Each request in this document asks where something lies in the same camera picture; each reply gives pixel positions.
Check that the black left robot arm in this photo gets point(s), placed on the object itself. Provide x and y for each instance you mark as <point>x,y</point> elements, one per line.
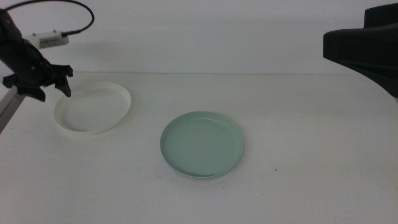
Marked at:
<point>7,28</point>

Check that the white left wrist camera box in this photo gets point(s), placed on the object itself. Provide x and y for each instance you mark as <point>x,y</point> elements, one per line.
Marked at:
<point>49,40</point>

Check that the white shallow bowl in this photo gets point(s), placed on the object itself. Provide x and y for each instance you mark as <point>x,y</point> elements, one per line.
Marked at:
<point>93,109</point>

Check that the grey shallow bowl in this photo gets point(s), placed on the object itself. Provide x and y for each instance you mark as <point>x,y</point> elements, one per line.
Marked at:
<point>199,178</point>

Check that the green shallow bowl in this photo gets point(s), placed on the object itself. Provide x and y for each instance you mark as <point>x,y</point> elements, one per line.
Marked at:
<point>202,144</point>

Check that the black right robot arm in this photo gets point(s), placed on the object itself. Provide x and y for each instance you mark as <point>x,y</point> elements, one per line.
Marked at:
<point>382,17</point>

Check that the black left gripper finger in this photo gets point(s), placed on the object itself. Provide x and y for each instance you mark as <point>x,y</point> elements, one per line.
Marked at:
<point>31,92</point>
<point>63,85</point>

